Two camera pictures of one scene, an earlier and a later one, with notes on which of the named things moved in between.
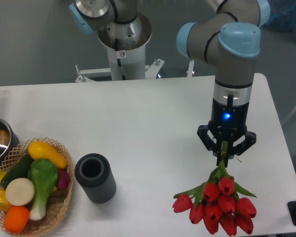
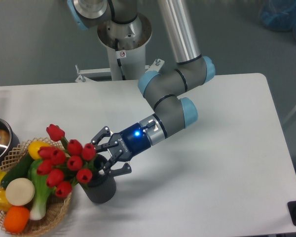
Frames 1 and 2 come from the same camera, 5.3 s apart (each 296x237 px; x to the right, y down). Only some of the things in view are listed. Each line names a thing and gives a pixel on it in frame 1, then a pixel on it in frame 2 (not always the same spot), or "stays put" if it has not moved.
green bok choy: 43,174 stays put
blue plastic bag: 288,15 stays put
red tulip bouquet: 216,201 to 64,165
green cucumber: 20,170 stays put
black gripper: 228,123 to 130,142
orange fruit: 16,218 stays put
